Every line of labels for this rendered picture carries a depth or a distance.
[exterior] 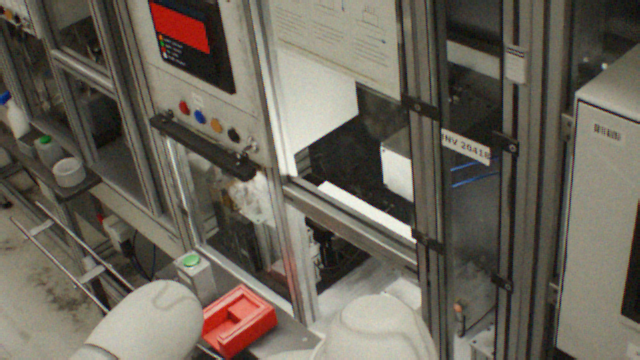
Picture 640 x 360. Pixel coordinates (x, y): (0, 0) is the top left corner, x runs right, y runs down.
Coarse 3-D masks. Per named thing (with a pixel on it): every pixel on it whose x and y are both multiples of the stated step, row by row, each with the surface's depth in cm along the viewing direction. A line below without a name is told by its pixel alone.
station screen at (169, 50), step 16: (160, 0) 160; (192, 16) 153; (160, 32) 167; (160, 48) 170; (176, 48) 165; (192, 48) 159; (208, 48) 155; (176, 64) 168; (192, 64) 163; (208, 64) 158; (208, 80) 161
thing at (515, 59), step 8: (504, 48) 103; (512, 48) 102; (520, 48) 101; (504, 56) 104; (512, 56) 103; (520, 56) 102; (504, 64) 104; (512, 64) 103; (520, 64) 102; (504, 72) 105; (512, 72) 104; (520, 72) 103; (512, 80) 105; (520, 80) 104
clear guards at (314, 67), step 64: (256, 0) 140; (320, 0) 127; (384, 0) 116; (448, 0) 106; (320, 64) 136; (384, 64) 123; (448, 64) 113; (192, 128) 185; (320, 128) 145; (384, 128) 131; (448, 128) 119; (192, 192) 204; (256, 192) 177; (320, 192) 156; (384, 192) 140; (448, 192) 127; (256, 256) 193; (384, 256) 150; (448, 256) 135; (448, 320) 145
